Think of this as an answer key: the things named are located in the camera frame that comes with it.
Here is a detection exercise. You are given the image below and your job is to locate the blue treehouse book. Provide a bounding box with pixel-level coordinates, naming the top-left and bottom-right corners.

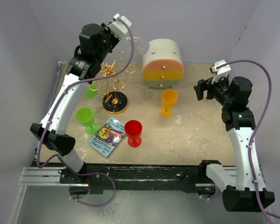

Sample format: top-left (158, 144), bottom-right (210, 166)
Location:
top-left (88, 117), bottom-right (126, 158)

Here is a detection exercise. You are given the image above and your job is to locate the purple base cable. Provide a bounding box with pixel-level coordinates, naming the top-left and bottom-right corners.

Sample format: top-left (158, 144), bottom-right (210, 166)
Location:
top-left (69, 172), bottom-right (116, 207)

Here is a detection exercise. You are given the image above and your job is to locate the orange plastic goblet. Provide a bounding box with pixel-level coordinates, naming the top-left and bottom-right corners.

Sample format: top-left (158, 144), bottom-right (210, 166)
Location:
top-left (160, 89), bottom-right (178, 117)

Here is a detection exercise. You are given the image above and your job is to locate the clear wine glass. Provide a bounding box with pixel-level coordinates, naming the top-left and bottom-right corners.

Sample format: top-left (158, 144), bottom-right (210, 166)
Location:
top-left (125, 36), bottom-right (150, 55)

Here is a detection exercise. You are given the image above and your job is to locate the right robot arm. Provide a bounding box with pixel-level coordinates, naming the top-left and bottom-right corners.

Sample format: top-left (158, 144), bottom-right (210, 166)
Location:
top-left (194, 77), bottom-right (275, 212)

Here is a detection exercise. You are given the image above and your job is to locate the gold wine glass rack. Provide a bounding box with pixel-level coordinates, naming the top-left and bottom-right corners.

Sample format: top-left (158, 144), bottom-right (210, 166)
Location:
top-left (96, 51), bottom-right (128, 114)

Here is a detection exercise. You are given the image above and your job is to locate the pastel mini drawer chest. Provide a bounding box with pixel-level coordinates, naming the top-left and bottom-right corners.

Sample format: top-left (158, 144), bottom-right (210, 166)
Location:
top-left (142, 39), bottom-right (184, 89)

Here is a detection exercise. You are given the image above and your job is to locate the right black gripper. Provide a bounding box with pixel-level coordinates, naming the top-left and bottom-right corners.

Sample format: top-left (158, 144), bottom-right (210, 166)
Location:
top-left (194, 73), bottom-right (232, 107)

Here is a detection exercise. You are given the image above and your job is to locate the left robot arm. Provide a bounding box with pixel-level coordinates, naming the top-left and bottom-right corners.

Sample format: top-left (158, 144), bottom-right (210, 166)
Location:
top-left (30, 22), bottom-right (123, 183)

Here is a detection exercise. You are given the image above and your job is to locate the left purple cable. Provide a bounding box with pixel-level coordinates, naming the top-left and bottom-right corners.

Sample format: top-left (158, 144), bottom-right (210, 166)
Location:
top-left (36, 18), bottom-right (135, 169)

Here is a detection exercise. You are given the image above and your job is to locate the red plastic goblet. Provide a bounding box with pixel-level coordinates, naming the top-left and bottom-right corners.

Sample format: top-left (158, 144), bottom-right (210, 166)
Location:
top-left (125, 120), bottom-right (142, 147)

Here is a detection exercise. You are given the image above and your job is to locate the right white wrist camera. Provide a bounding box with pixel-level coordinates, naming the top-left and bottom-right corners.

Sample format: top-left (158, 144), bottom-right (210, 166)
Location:
top-left (210, 60), bottom-right (231, 84)

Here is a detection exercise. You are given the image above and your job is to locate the green plastic goblet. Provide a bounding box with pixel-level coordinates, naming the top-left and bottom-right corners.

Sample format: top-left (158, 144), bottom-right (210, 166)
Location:
top-left (76, 107), bottom-right (99, 135)
top-left (84, 81), bottom-right (100, 98)

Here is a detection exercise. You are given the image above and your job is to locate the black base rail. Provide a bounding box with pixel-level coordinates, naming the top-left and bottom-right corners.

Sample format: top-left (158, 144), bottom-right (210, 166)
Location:
top-left (46, 162), bottom-right (219, 195)

